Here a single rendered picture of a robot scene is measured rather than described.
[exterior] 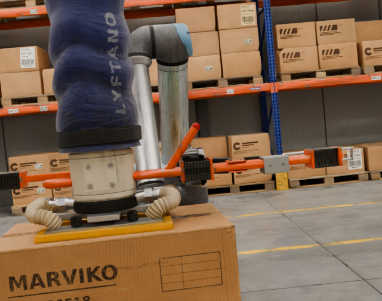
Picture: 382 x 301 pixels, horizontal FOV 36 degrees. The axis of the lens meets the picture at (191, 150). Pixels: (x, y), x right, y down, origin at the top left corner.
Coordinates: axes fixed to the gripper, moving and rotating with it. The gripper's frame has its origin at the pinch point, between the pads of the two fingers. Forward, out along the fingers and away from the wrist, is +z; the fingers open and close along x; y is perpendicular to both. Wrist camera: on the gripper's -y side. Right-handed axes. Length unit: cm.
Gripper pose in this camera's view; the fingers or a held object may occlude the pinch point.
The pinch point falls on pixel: (204, 169)
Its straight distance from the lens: 157.3
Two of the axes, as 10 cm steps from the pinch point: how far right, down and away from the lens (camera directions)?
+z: 0.5, 0.5, -10.0
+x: -0.9, -9.9, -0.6
